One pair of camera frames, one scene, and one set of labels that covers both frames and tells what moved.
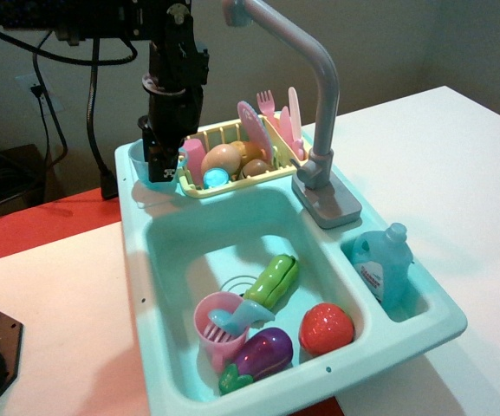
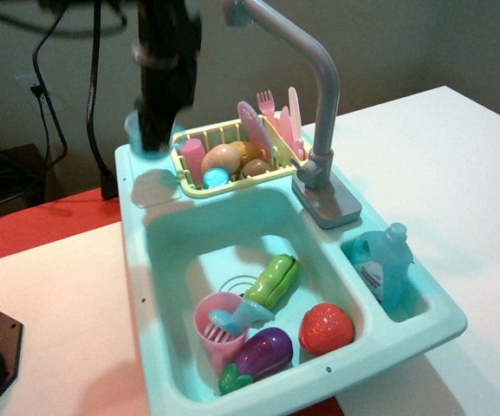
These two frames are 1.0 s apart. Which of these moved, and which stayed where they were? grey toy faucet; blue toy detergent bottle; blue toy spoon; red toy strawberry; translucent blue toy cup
Moved: translucent blue toy cup
Stayed: grey toy faucet; blue toy detergent bottle; blue toy spoon; red toy strawberry
